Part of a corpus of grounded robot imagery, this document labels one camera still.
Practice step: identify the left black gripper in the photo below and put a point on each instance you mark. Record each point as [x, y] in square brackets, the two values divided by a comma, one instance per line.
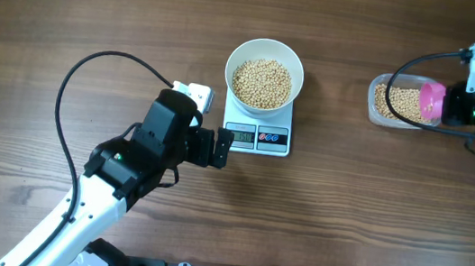
[202, 155]

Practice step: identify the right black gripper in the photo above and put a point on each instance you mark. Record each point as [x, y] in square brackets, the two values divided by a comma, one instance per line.
[453, 114]

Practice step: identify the pink plastic scoop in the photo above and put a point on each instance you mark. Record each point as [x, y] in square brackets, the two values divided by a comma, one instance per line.
[430, 100]

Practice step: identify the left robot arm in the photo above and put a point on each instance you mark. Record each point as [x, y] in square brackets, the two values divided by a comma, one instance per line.
[120, 172]

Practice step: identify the white digital kitchen scale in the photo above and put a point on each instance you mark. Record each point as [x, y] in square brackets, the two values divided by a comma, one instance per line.
[267, 134]

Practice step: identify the soybeans in bowl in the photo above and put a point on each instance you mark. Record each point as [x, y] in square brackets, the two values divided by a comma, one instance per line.
[264, 84]

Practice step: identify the white bowl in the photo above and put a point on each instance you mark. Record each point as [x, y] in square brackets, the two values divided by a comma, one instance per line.
[267, 49]

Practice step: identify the soybeans in container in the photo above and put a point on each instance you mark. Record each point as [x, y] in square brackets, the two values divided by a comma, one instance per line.
[404, 100]

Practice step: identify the clear plastic container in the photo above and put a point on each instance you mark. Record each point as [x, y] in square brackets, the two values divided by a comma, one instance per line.
[404, 81]

